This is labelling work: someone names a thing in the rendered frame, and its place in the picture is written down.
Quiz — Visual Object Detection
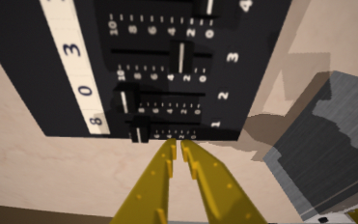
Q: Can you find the black lighting desk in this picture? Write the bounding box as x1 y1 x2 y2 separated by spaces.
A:
0 0 292 143

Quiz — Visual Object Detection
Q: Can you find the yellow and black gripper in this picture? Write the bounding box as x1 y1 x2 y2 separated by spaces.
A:
109 138 268 224

